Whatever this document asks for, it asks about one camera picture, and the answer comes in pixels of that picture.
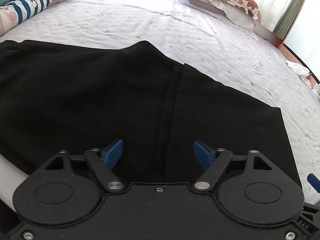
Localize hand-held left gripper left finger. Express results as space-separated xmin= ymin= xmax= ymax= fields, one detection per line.
xmin=39 ymin=139 xmax=126 ymax=193

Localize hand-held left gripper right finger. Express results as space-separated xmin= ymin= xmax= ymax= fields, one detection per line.
xmin=193 ymin=141 xmax=278 ymax=193

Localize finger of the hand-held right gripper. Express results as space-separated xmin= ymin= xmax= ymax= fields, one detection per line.
xmin=306 ymin=173 xmax=320 ymax=194

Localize black pants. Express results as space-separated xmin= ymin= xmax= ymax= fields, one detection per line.
xmin=0 ymin=39 xmax=303 ymax=188

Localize white crumpled cloth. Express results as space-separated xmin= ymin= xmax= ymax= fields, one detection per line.
xmin=286 ymin=60 xmax=311 ymax=83

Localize white pillow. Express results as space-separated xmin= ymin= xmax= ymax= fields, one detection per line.
xmin=174 ymin=0 xmax=256 ymax=30

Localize mauve pillow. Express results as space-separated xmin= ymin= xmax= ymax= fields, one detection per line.
xmin=187 ymin=0 xmax=227 ymax=16

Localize green curtain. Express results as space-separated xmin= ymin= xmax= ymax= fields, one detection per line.
xmin=272 ymin=0 xmax=314 ymax=43

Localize blue striped blanket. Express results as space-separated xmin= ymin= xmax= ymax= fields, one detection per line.
xmin=0 ymin=0 xmax=82 ymax=34

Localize wooden bed frame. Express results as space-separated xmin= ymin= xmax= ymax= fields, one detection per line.
xmin=252 ymin=22 xmax=320 ymax=83

